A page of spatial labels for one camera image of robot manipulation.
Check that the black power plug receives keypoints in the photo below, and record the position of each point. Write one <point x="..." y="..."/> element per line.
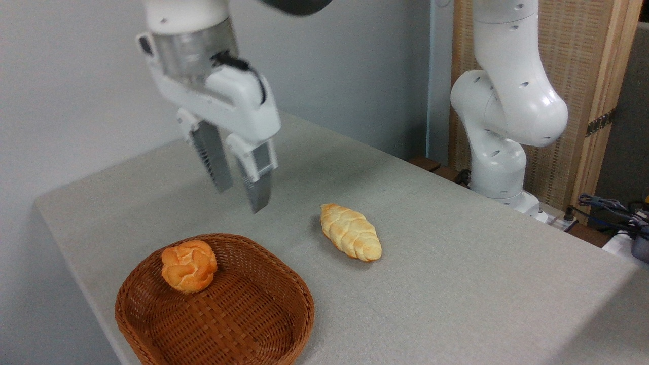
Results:
<point x="570" y="213"/>

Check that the metal hinge strip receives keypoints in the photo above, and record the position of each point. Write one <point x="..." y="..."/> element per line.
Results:
<point x="601" y="121"/>

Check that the long braided pale bread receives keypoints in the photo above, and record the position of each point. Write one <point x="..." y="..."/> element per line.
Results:
<point x="350" y="233"/>

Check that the brown woven wicker basket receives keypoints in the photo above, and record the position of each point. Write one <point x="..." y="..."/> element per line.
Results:
<point x="243" y="314"/>

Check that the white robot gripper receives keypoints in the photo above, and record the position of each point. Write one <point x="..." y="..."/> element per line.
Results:
<point x="243" y="106"/>

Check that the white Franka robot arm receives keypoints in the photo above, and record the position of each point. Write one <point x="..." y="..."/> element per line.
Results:
<point x="507" y="101"/>

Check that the round orange bread roll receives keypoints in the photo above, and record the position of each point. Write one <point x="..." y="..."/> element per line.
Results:
<point x="188" y="266"/>

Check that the dark grey partition panel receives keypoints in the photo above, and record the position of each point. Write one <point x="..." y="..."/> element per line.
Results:
<point x="628" y="126"/>

